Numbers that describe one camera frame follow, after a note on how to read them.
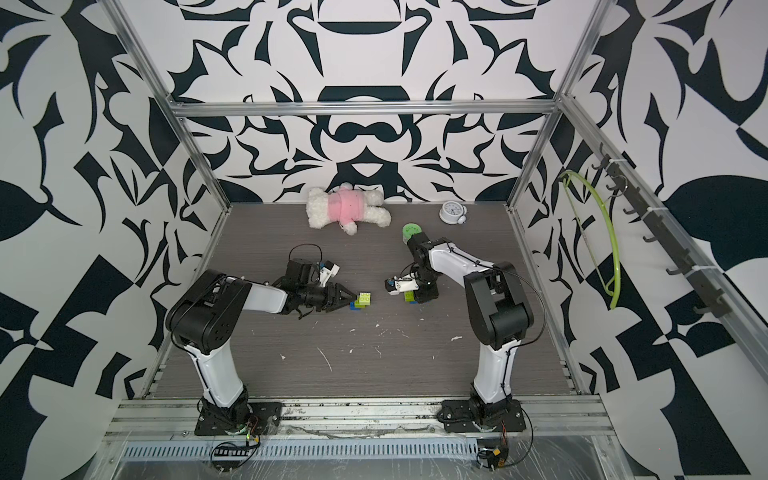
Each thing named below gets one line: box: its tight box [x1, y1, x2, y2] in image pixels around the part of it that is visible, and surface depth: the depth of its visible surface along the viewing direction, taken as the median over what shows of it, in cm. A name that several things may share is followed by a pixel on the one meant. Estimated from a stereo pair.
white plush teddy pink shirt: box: [306, 182, 392, 236], surface depth 110 cm
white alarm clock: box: [439, 200, 467, 225], surface depth 117 cm
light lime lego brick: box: [359, 292, 371, 306], surface depth 91 cm
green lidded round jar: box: [402, 222, 423, 245], surface depth 110 cm
